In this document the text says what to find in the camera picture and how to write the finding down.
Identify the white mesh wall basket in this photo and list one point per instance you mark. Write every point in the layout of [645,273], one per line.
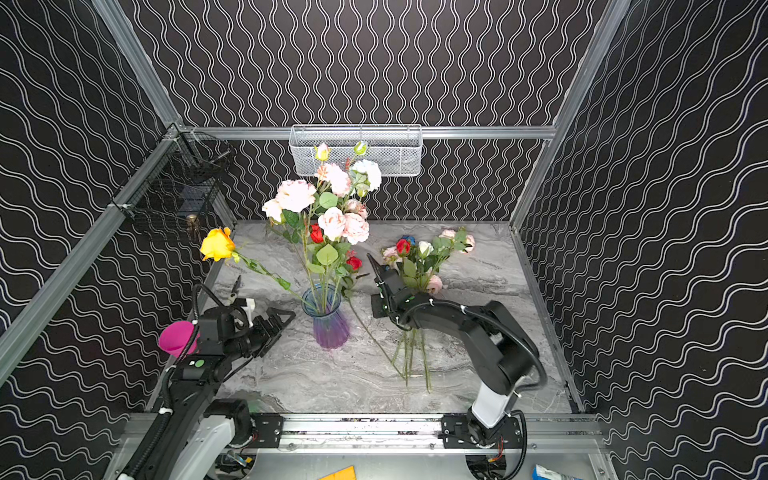
[395,148]

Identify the yellow object below rail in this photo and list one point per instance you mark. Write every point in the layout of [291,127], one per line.
[347,473]

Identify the brass padlock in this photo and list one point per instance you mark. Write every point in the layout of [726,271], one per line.
[192,224]

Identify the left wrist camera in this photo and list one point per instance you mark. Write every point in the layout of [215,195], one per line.
[247,307]

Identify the white light-blue flower stem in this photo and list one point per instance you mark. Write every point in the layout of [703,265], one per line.
[339,184]

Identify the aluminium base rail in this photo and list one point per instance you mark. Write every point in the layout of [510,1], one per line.
[399,434]

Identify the magenta silicone cup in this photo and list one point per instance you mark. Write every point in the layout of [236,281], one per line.
[173,339]

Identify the pink rose spray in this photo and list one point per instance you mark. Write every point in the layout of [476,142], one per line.
[332,224]
[437,252]

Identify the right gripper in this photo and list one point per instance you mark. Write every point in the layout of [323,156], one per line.
[387,294]

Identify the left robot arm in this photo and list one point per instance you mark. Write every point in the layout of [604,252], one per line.
[192,427]

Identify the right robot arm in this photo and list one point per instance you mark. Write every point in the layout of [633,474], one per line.
[505,358]

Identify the black wire wall basket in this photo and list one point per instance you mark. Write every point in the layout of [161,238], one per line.
[187,180]

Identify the yellow rose stem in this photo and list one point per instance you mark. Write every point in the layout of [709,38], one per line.
[218,245]

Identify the large pink peony stem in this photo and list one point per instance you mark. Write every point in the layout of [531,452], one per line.
[300,195]

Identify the blue white box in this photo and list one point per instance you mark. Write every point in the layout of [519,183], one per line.
[543,473]

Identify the pink rose spray stem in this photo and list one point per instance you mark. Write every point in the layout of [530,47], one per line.
[356,231]

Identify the purple blue glass vase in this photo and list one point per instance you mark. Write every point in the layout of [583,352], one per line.
[330,329]

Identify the cream rose stem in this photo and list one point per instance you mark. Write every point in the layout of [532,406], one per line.
[292,227]

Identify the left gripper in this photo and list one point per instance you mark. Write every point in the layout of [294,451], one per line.
[261,330]

